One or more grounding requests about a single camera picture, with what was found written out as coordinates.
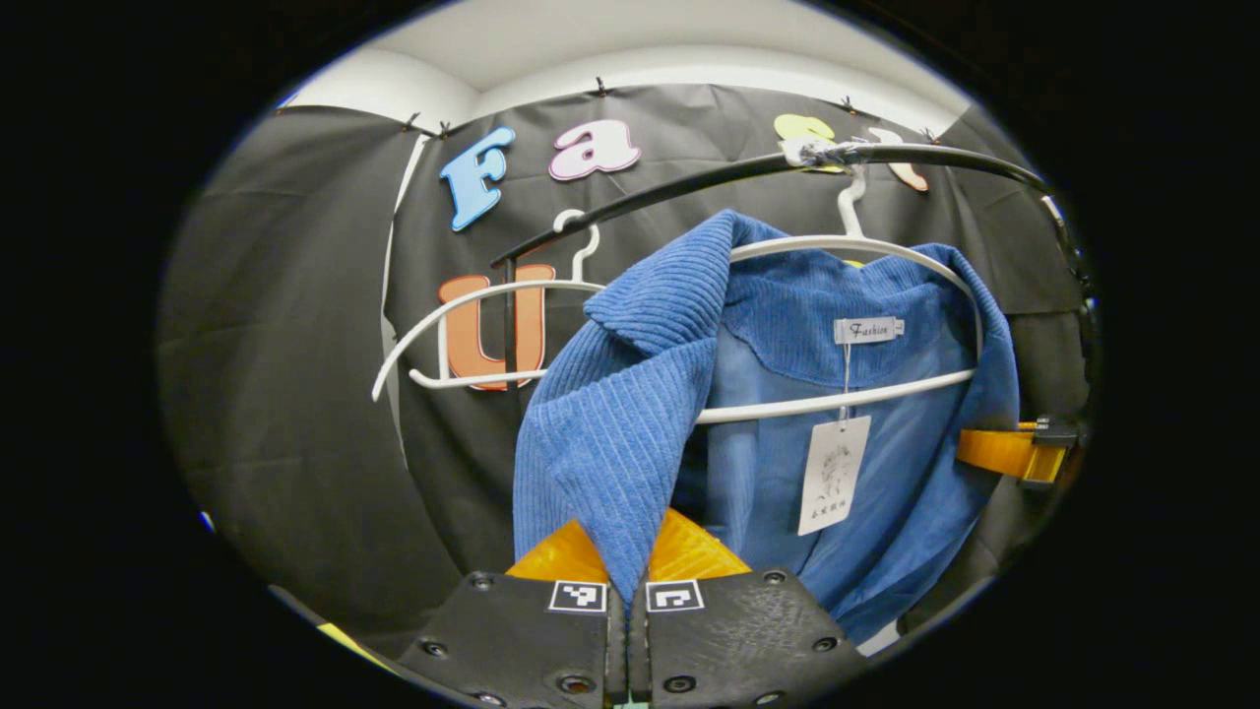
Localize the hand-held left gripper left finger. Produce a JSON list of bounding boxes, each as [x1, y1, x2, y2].
[[394, 519, 628, 709]]

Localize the black backdrop cloth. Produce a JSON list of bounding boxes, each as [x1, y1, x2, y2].
[[157, 84, 1094, 656]]

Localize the row of black backdrop clips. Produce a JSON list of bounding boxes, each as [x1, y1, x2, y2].
[[399, 77, 936, 144]]

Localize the white clothes hanger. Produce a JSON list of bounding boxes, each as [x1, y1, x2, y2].
[[694, 165, 987, 426], [371, 209, 606, 403]]

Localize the silver tape wrap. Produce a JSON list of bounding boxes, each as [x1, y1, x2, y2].
[[781, 138, 859, 170]]

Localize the black clothes rack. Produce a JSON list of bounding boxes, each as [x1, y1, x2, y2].
[[489, 143, 1102, 434]]

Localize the blue corduroy jacket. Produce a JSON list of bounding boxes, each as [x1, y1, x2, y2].
[[512, 209, 1022, 646]]

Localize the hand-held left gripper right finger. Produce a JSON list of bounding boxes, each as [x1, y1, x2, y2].
[[628, 508, 873, 709]]

